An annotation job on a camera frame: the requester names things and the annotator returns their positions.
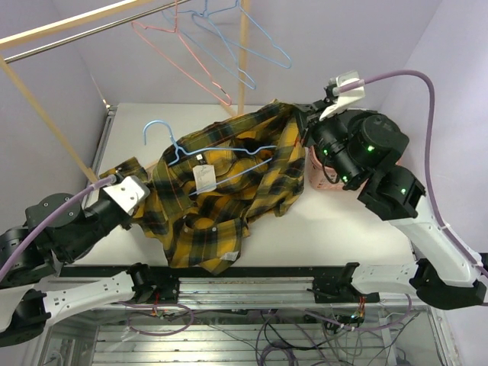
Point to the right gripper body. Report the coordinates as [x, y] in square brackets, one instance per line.
[327, 133]

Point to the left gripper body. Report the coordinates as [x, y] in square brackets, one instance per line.
[102, 217]

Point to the yellow plaid shirt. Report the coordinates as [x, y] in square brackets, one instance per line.
[210, 186]

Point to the blue hanger checkered shirt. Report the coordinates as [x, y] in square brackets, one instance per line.
[193, 32]

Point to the blue wire hanger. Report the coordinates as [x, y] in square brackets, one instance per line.
[248, 34]

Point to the pink hanger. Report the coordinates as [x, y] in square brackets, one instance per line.
[165, 38]

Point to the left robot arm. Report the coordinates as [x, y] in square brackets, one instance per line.
[58, 229]

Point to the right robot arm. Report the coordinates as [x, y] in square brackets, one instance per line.
[364, 148]

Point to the pink plastic basket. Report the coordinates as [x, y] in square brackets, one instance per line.
[315, 174]

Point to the wooden clothes rack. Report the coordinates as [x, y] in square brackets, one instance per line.
[75, 84]

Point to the metal hanging rod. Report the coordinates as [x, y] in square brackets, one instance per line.
[79, 20]

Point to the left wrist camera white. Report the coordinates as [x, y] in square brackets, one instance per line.
[128, 194]

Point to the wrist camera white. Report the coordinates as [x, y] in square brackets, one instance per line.
[343, 91]
[128, 194]

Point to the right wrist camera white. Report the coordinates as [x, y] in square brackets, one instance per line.
[343, 91]

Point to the aluminium rail base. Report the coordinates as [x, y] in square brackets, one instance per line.
[259, 287]

